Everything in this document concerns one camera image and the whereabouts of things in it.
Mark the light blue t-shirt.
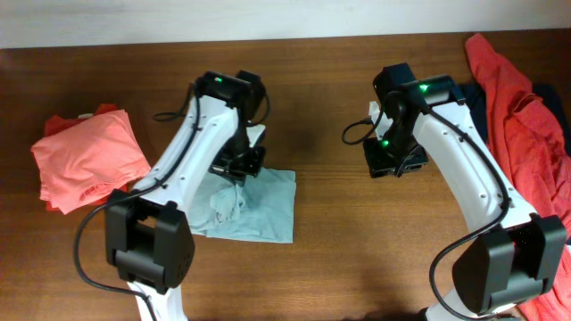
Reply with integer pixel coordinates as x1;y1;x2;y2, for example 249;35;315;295
188;168;296;243

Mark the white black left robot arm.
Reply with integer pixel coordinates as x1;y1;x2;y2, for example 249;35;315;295
104;70;268;320

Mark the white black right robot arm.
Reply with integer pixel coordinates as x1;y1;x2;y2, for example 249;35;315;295
363;63;567;320

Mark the navy blue garment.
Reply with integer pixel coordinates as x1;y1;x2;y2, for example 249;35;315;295
459;83;570;155

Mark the red crumpled garment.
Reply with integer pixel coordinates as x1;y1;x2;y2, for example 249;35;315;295
464;32;571;321

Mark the folded coral pink shirt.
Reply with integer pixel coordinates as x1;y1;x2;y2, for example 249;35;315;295
31;110;151;215

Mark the folded red shirt underneath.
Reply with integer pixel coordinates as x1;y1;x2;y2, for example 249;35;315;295
44;103;128;211

